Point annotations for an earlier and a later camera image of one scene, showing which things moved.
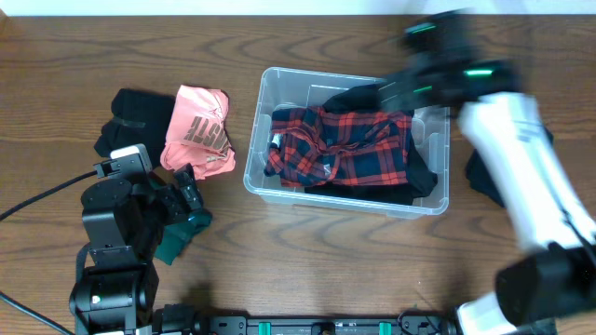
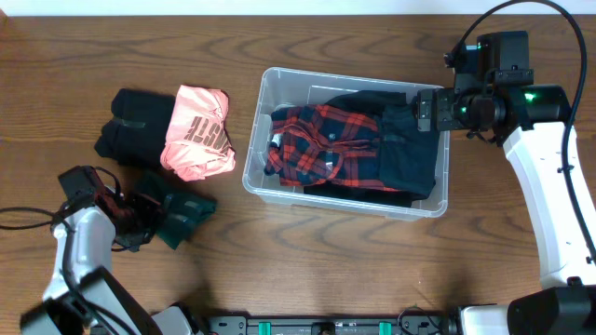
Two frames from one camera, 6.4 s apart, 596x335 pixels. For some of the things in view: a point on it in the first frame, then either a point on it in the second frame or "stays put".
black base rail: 187,320 stays put
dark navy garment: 479,178 → 408,155
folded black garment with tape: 139,118 stays put
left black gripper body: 176,200 → 152,216
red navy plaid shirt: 312,146 stays put
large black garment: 374,99 stays put
